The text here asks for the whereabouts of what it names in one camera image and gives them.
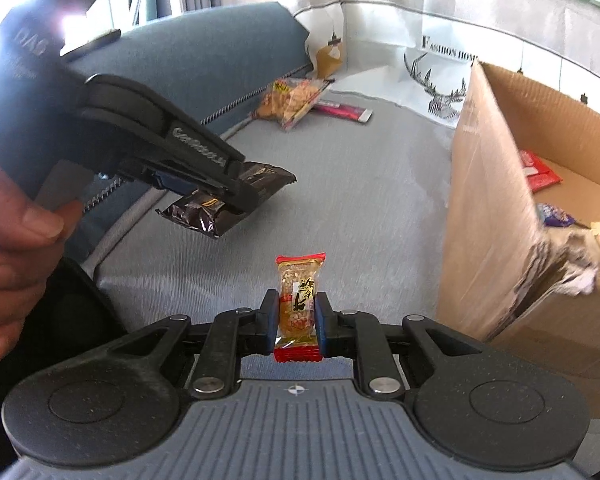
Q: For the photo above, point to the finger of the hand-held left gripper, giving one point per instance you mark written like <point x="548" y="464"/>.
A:
<point x="205" y="147"/>
<point x="167" y="181"/>

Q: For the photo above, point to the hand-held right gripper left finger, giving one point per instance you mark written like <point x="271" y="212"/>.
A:
<point x="271" y="330"/>

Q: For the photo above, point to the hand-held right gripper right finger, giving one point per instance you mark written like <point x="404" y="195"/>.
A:
<point x="324" y="330"/>

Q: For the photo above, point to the small peanut candy red wrapper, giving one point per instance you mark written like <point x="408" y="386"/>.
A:
<point x="297" y="280"/>

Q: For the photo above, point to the dark brown chocolate packet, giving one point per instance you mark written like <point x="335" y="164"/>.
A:
<point x="270" y="177"/>

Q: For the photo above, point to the cardboard box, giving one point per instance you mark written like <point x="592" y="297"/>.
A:
<point x="485" y="200"/>

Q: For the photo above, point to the purple candy stick packet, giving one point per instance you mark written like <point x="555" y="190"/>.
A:
<point x="555" y="215"/>

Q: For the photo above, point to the red snack packet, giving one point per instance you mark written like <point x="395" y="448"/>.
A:
<point x="542" y="175"/>

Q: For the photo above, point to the person's left hand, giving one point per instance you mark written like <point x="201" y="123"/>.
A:
<point x="10" y="220"/>

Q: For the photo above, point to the round biscuit packet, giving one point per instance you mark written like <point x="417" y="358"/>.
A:
<point x="295" y="97"/>

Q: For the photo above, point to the pink bar packet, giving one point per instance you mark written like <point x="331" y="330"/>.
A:
<point x="340" y="109"/>

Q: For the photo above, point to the blue grey sofa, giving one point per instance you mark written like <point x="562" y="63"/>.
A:
<point x="380" y="200"/>

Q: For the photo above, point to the white deer print pillow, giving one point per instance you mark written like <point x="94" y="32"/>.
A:
<point x="380" y="35"/>

